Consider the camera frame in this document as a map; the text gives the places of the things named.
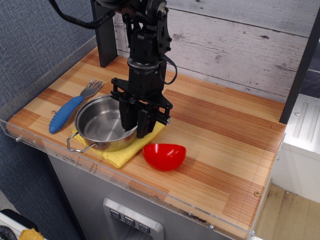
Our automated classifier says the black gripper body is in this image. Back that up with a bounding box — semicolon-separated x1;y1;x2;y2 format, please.
111;58;173;125

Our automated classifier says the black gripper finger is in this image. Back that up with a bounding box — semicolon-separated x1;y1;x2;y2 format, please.
136;109;156;139
119;100;138;132

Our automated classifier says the stainless steel pot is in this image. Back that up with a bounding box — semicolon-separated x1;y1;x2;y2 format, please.
67;95;137;153

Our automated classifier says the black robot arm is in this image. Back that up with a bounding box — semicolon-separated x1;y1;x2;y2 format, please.
98;0;174;139

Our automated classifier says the red plastic bowl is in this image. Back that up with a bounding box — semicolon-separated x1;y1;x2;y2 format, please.
142;143;187;172

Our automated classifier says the yellow folded cloth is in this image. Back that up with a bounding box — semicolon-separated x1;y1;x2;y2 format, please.
71;121;167;169

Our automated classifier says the silver toy fridge cabinet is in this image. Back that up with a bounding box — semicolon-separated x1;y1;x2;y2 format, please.
49;155;227;240

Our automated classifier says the grey dispenser button panel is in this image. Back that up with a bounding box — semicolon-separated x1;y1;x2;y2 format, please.
103;197;165;240

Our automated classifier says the clear acrylic table guard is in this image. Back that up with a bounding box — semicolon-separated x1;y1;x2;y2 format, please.
0;38;285;240

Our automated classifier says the white toy sink unit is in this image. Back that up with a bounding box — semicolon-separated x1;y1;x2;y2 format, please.
270;94;320;203

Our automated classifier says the black left post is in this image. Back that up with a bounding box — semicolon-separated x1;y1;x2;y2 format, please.
91;0;118;68

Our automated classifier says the black post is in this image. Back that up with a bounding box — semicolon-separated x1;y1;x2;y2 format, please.
279;9;320;124
91;0;118;68

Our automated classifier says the blue handled fork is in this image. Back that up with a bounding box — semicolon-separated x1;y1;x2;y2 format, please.
48;79;103;134

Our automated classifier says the black right post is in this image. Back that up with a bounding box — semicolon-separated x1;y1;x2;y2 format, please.
279;9;320;124

